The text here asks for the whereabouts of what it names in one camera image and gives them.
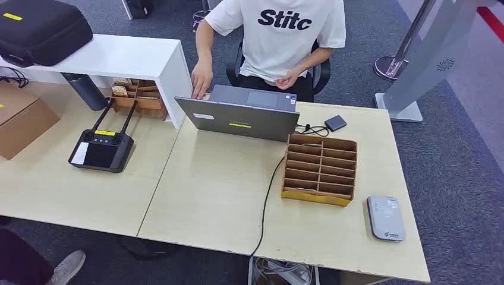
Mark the person's left hand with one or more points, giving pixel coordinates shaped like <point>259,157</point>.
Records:
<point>288,80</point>

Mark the person's right hand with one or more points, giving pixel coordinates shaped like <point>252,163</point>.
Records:
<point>201,78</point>

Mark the person's left forearm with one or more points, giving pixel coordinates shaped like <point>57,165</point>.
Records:
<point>315,59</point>

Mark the person's right forearm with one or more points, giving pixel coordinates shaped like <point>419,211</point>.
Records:
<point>204,43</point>

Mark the person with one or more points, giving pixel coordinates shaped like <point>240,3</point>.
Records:
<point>23,263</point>
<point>283,47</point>

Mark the small wooden card organizer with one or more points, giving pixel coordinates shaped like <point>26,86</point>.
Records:
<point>151,104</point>

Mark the white key card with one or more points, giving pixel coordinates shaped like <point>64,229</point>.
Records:
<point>312,146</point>

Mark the wooden slotted card organizer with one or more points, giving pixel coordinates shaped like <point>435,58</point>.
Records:
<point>315,196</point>

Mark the grey card reader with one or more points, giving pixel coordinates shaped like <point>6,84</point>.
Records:
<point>386,218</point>

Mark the stack of golden cards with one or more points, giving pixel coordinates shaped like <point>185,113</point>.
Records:
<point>123,81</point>
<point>119,91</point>
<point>207,96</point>

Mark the grey laptop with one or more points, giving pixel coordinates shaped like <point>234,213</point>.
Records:
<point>244,122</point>

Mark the chrome stool base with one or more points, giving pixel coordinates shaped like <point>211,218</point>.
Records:
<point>200,17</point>

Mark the small black square box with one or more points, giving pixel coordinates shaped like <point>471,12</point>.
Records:
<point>335,123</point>

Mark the white desk shelf riser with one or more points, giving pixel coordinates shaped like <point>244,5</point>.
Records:
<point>118,55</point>

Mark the black cabinet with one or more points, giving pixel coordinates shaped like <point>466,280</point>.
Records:
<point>138,8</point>

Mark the dark grey bottle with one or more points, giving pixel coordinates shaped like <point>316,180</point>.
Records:
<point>86,92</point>

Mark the black remote controller with antennas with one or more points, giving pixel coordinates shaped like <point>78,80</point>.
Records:
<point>100,153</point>

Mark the grey kiosk stand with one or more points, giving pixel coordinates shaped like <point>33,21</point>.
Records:
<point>429,63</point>

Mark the black carrying case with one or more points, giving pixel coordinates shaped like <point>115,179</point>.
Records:
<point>43,31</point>

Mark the brown cardboard box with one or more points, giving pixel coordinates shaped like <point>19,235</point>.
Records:
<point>19,122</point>

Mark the chrome stanchion post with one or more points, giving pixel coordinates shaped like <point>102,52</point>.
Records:
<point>388,67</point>

